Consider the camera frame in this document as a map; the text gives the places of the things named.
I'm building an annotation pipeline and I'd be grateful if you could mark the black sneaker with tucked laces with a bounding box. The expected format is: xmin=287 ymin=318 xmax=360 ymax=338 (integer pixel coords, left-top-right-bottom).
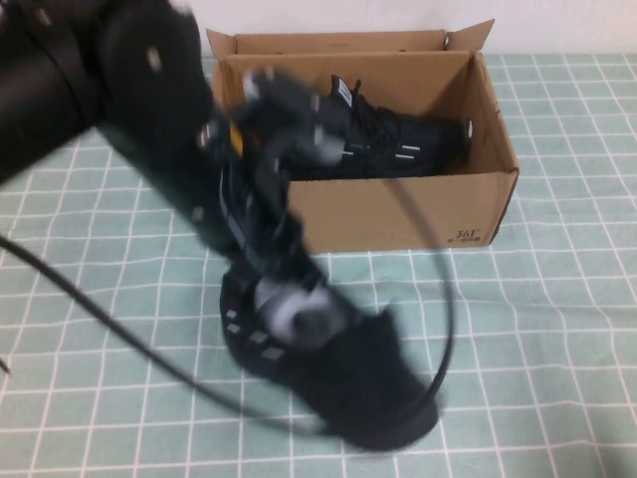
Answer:
xmin=286 ymin=74 xmax=472 ymax=182

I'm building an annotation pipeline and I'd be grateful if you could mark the black sneaker with bow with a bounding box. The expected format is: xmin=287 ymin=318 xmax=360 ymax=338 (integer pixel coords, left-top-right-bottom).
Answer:
xmin=218 ymin=258 xmax=442 ymax=440

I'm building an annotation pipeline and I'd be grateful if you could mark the white paper shoe stuffing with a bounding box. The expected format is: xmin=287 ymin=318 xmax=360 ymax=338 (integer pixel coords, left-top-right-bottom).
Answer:
xmin=254 ymin=281 xmax=345 ymax=353

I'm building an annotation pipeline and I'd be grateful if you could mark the dark left wrist camera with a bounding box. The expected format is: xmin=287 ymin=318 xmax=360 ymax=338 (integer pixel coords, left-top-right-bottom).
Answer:
xmin=242 ymin=66 xmax=350 ymax=166

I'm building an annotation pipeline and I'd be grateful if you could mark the green white checkered tablecloth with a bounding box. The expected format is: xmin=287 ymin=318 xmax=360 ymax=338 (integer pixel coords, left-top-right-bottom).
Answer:
xmin=0 ymin=53 xmax=637 ymax=478

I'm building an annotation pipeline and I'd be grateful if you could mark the brown cardboard shoe box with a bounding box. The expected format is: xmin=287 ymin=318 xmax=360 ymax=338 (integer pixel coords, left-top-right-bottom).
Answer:
xmin=204 ymin=19 xmax=520 ymax=258

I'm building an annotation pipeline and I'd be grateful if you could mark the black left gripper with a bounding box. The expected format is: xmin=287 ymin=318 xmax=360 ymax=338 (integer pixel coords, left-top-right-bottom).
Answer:
xmin=217 ymin=106 xmax=311 ymax=276

